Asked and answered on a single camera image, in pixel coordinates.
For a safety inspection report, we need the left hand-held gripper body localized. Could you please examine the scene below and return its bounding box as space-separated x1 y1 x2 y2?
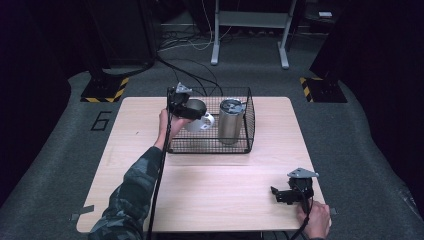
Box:
167 82 201 120

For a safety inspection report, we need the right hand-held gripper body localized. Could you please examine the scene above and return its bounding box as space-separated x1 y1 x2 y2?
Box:
287 167 320 215

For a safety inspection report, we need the grey mug with white handle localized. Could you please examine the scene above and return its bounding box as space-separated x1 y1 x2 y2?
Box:
184 98 216 133

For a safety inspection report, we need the steel tumbler with lid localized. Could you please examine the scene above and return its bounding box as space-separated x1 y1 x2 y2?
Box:
217 97 248 146

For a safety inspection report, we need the black wire basket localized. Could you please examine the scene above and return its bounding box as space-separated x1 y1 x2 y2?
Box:
165 86 257 155

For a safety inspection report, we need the person's left hand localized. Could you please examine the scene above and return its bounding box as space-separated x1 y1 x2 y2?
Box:
153 107 194 151

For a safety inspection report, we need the person's right hand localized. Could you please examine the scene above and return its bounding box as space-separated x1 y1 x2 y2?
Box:
296 199 332 240

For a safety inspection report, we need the black base with hazard stripes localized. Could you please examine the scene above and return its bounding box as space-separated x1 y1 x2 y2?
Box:
80 75 130 104
298 76 348 104

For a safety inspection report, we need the black cabinet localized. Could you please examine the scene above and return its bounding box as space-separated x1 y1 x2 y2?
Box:
87 0 157 69

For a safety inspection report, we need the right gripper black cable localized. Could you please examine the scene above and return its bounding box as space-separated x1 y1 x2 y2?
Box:
288 184 315 240

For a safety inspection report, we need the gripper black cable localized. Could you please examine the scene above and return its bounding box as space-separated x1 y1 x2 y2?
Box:
145 88 175 240
288 184 315 240

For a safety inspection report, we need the black floor cable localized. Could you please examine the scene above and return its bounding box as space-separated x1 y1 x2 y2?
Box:
155 54 225 98

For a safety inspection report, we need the white floor cable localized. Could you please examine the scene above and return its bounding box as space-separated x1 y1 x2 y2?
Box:
157 0 233 53

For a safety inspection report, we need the white metal desk frame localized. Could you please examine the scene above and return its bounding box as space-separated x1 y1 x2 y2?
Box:
210 0 298 70

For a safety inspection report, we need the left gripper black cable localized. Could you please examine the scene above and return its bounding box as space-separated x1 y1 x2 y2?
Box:
145 88 175 240

